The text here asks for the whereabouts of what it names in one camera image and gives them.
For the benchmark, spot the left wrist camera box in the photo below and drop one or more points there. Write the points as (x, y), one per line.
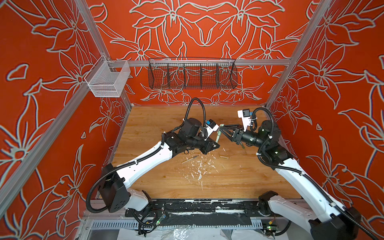
(211, 126)

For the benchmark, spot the clear mesh bin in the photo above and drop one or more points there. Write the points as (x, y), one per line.
(107, 79)

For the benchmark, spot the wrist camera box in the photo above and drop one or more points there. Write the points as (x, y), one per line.
(246, 116)
(211, 126)

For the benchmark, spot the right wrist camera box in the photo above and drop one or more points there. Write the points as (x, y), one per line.
(246, 116)

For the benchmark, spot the black wire basket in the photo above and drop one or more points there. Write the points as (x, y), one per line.
(183, 73)

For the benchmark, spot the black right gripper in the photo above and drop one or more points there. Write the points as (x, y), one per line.
(238, 136)

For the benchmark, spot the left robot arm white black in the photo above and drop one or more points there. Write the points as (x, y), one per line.
(115, 186)

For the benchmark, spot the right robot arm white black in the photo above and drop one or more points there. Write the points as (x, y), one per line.
(327, 218)

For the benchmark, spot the white cable duct strip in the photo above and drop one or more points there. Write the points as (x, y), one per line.
(254, 224)

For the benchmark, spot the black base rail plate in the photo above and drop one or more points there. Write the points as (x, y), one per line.
(247, 207)

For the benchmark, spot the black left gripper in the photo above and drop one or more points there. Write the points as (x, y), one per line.
(206, 147)

